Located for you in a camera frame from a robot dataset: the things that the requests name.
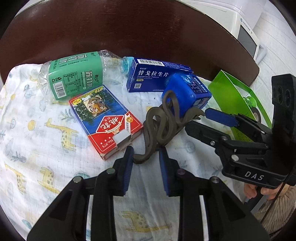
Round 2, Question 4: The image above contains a black tape roll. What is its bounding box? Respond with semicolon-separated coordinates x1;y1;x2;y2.
251;107;261;123

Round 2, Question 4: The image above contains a beige knit sleeve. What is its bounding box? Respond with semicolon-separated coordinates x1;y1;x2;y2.
262;185;295;238

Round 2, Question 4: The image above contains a green label plastic bottle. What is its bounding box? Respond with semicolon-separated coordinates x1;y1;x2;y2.
38;50;133;102

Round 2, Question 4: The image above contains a white water purifier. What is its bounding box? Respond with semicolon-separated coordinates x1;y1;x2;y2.
183;1;267;64

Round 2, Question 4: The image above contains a blue plastic tub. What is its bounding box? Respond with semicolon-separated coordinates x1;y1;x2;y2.
162;73;212;118

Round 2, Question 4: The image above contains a green cardboard box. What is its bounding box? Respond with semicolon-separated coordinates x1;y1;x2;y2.
208;70;272;144

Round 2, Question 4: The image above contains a playing card box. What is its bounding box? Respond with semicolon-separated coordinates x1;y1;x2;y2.
69;85;143;160

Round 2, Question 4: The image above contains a dark wooden headboard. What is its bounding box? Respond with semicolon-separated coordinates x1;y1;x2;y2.
1;1;259;85

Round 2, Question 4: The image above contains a right hand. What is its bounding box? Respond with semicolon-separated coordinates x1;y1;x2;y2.
243;183;290;200

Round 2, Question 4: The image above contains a blue medicine box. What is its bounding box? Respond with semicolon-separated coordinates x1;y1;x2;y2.
122;57;193;92

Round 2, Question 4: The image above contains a grey plastic hair clip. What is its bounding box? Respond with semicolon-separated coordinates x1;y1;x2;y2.
133;90;205;164

